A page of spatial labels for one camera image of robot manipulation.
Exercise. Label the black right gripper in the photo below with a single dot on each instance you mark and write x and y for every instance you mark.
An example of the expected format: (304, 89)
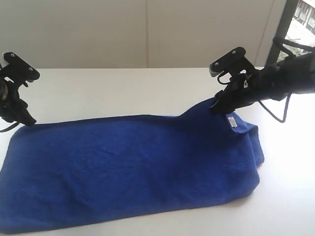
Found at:
(241, 91)

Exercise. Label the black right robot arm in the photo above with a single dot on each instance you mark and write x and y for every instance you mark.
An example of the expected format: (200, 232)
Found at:
(291, 76)

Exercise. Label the dark window frame post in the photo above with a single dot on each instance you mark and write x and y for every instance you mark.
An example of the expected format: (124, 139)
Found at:
(283, 26)

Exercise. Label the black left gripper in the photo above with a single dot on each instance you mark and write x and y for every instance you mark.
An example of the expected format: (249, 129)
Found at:
(12, 107)

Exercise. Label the blue microfiber towel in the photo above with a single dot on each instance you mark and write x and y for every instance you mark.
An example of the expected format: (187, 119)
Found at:
(68, 174)

